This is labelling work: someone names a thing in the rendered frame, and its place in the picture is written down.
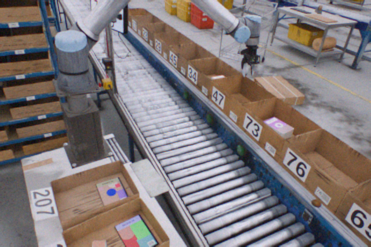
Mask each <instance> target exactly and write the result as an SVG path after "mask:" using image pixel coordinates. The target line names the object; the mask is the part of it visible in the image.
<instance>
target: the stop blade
mask: <svg viewBox="0 0 371 247"><path fill-rule="evenodd" d="M270 196H271V194H268V195H265V196H263V197H261V198H259V199H257V200H254V201H251V202H248V203H246V204H244V205H241V206H238V207H236V208H234V209H231V210H228V211H225V212H223V213H220V214H218V215H215V216H212V217H210V218H207V219H204V220H201V221H199V225H201V224H204V223H205V222H208V221H211V220H213V219H216V218H218V217H221V216H224V215H226V214H228V213H231V212H234V211H236V210H239V209H242V208H244V207H246V206H249V205H251V204H255V203H257V202H260V201H262V200H264V199H266V198H268V197H270Z"/></svg>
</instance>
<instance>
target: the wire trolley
mask: <svg viewBox="0 0 371 247"><path fill-rule="evenodd" d="M249 1H250V0H249ZM249 1H248V3H249ZM254 1H261V2H265V3H272V4H276V7H277V3H273V2H266V1H262V0H254ZM248 3H247V4H244V5H242V8H243V7H244V6H245V5H248V7H249V5H250V4H248ZM251 6H253V8H254V7H258V8H265V7H260V6H254V5H251ZM239 7H241V6H239ZM239 7H237V8H239ZM276 7H275V9H272V10H274V11H276ZM233 9H234V10H233ZM233 9H230V10H228V11H231V12H235V9H236V8H233ZM265 9H267V10H268V9H270V10H271V8H265ZM274 11H272V12H269V13H268V14H269V15H268V14H265V15H263V16H262V17H261V16H260V17H261V18H264V17H265V16H266V17H267V16H268V18H269V16H270V14H271V13H272V14H271V16H270V18H269V20H270V19H271V20H270V21H269V20H268V18H267V19H266V17H265V18H264V20H261V21H262V23H261V26H262V27H261V30H263V29H265V28H266V27H268V26H270V29H269V33H268V38H269V35H270V30H271V25H272V24H273V20H272V18H273V16H274V15H273V13H274ZM240 13H242V12H239V13H238V14H236V15H233V14H232V15H233V16H234V17H237V19H238V18H240V19H241V18H246V17H244V16H243V17H241V16H242V15H243V13H242V14H241V15H240V16H238V15H239V14H240ZM274 14H275V13H274ZM272 15H273V16H272ZM273 19H274V18H273ZM271 21H272V22H271ZM264 22H265V23H264ZM268 22H269V23H268ZM262 24H263V25H262ZM265 24H266V25H265ZM264 25H265V26H264ZM220 28H221V27H220ZM262 28H263V29H262ZM261 30H260V31H261ZM222 37H223V29H222V32H221V41H220V50H219V58H220V57H223V56H224V55H226V56H232V54H233V55H235V56H237V55H238V56H239V57H243V55H240V54H241V49H242V48H241V45H242V44H244V43H239V44H240V45H239V44H237V43H236V45H235V44H234V42H236V41H234V42H233V44H234V47H235V46H237V45H239V49H238V52H237V53H238V54H236V53H234V52H233V53H232V52H231V51H233V50H230V48H229V50H230V51H229V50H227V51H225V50H222V49H223V48H226V46H225V47H223V48H222V49H221V42H222ZM268 38H267V43H268ZM260 42H261V41H260ZM262 43H265V45H266V46H265V45H262V47H261V48H260V47H259V48H260V49H261V50H263V51H265V52H266V48H267V43H266V42H262ZM230 45H232V43H231V44H229V45H227V47H228V46H230ZM234 47H233V46H232V48H231V49H233V48H234ZM237 47H238V46H237ZM263 47H265V48H263ZM240 48H241V49H240ZM260 49H258V51H259V50H260ZM220 51H221V52H222V51H223V52H224V53H223V52H222V53H220ZM258 51H257V52H258ZM225 52H226V53H225ZM227 52H228V53H229V54H230V53H231V55H227ZM259 52H260V53H262V51H259ZM265 52H264V56H263V58H262V62H264V60H265ZM260 53H257V54H260ZM220 54H221V55H222V56H221V55H220ZM223 54H224V55H223ZM235 56H234V57H235ZM232 57H233V56H232ZM239 57H236V59H237V58H239ZM223 58H226V59H231V58H227V57H223ZM236 59H231V60H235V61H239V60H236ZM239 59H240V58H239ZM239 62H241V61H239Z"/></svg>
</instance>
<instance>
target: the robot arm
mask: <svg viewBox="0 0 371 247"><path fill-rule="evenodd" d="M130 1H131V0H101V1H100V2H99V3H98V4H97V5H96V6H95V7H94V8H93V10H92V11H91V12H90V13H89V14H88V15H87V16H86V17H85V18H84V19H83V20H82V19H78V20H77V22H76V23H75V24H74V25H73V26H72V27H71V28H70V29H69V30H68V31H62V32H59V33H58V34H56V36H55V44H56V50H57V58H58V60H57V62H58V67H59V75H58V78H57V87H58V88H59V89H61V90H63V91H66V92H82V91H85V90H88V89H90V88H92V87H93V85H94V81H93V78H92V76H91V74H90V72H89V63H88V54H89V52H90V50H91V48H92V47H94V46H95V44H96V43H97V42H98V41H99V40H100V33H101V32H102V31H103V30H104V29H105V28H106V27H107V26H108V25H109V24H110V23H111V22H112V21H113V19H114V18H115V17H116V16H117V15H118V14H119V13H120V11H121V10H122V9H124V8H125V7H126V6H127V4H128V3H129V2H130ZM190 1H191V2H192V3H193V4H194V5H196V6H197V7H198V8H199V9H200V10H201V11H203V12H204V13H205V14H206V15H208V16H209V17H210V18H211V19H212V20H213V21H214V22H215V23H216V24H218V25H219V26H220V27H221V28H222V29H223V30H224V34H225V35H231V36H232V37H233V38H234V39H235V40H236V41H237V42H239V43H244V44H245V45H246V47H247V48H246V49H243V50H241V55H243V58H242V61H241V69H242V74H243V76H245V73H247V72H248V69H247V64H248V65H250V66H251V73H252V75H253V74H254V72H255V71H257V68H256V65H255V64H258V63H259V64H260V55H258V54H257V50H258V48H259V46H258V44H259V42H260V29H261V17H259V16H255V15H247V16H246V18H241V19H237V18H236V17H234V16H233V15H232V14H231V13H230V12H229V11H228V10H227V9H226V8H225V7H224V6H223V5H221V4H220V3H219V2H218V1H217V0H190ZM258 60H259V61H258Z"/></svg>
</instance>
